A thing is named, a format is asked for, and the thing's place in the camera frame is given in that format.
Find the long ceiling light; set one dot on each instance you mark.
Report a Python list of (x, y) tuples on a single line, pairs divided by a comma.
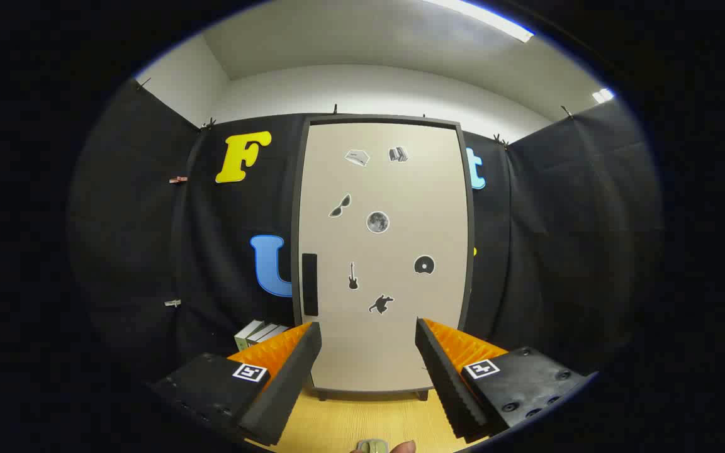
[(482, 17)]

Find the black backdrop cloth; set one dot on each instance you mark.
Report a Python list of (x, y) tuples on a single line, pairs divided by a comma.
[(557, 220)]

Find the beige cabinet door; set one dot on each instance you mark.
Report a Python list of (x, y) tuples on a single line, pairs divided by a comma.
[(400, 189)]

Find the pale green cup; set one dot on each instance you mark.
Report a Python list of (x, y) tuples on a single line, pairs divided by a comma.
[(373, 447)]

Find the dark grey cabinet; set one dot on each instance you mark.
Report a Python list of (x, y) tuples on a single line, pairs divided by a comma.
[(381, 119)]

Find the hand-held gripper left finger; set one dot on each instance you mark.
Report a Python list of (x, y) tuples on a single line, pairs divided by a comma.
[(287, 384)]

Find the green spine book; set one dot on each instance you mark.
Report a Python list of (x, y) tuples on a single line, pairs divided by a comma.
[(243, 336)]

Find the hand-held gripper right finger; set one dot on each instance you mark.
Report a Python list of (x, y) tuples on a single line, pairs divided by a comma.
[(447, 377)]

